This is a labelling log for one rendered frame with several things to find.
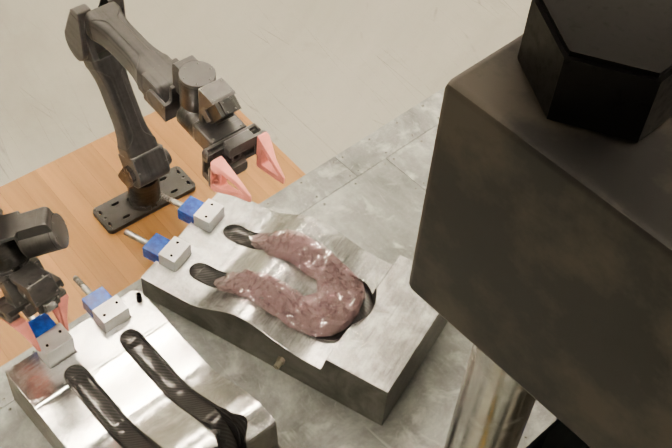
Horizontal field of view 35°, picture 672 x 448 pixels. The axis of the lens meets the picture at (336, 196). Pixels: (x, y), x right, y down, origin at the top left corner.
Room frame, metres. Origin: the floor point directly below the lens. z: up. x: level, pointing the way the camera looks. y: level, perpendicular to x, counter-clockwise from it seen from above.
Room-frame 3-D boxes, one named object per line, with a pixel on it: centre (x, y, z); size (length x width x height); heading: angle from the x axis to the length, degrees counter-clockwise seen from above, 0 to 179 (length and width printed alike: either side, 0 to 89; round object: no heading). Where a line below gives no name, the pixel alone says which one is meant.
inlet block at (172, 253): (1.19, 0.32, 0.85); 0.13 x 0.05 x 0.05; 63
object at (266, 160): (1.11, 0.12, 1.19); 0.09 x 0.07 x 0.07; 43
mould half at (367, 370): (1.12, 0.05, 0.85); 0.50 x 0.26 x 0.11; 63
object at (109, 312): (1.04, 0.39, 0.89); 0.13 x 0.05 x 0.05; 47
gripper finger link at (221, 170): (1.08, 0.15, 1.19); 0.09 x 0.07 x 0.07; 43
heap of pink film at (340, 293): (1.12, 0.06, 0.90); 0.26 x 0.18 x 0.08; 63
